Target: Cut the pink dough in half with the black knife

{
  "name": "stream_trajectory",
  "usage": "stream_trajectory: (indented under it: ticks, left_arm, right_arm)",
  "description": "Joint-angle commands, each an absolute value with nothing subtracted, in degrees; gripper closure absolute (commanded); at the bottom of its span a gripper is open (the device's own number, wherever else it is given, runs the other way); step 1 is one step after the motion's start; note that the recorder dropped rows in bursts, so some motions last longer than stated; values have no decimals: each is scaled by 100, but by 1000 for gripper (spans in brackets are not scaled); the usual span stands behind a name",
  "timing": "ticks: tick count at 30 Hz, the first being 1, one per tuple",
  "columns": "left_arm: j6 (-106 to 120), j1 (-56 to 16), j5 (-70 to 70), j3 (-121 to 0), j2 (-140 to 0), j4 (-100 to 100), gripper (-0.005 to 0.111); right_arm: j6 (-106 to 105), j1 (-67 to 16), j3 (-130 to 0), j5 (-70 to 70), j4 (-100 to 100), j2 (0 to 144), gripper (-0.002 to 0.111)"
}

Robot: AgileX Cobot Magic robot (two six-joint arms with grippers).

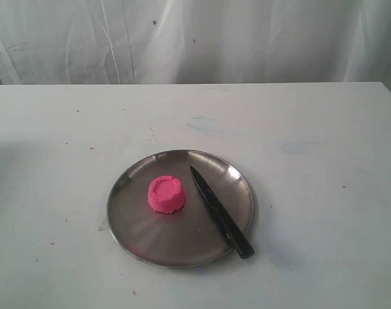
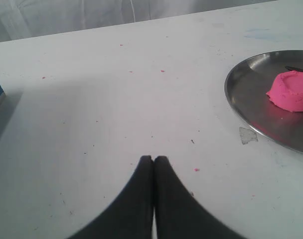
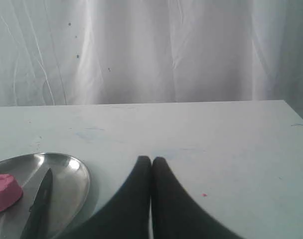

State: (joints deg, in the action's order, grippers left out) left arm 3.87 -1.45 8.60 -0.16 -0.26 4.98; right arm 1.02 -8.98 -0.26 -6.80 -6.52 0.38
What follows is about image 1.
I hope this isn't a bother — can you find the round stainless steel plate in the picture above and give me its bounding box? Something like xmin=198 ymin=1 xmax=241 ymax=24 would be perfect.
xmin=107 ymin=149 xmax=257 ymax=268

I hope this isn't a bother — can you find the white backdrop curtain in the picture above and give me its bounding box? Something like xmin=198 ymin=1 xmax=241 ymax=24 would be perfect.
xmin=0 ymin=1 xmax=391 ymax=86

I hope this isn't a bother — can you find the pink dough lump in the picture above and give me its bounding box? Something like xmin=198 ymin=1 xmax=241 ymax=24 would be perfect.
xmin=148 ymin=175 xmax=186 ymax=214

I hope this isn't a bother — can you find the black knife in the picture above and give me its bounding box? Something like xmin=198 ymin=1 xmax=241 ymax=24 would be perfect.
xmin=190 ymin=165 xmax=255 ymax=259

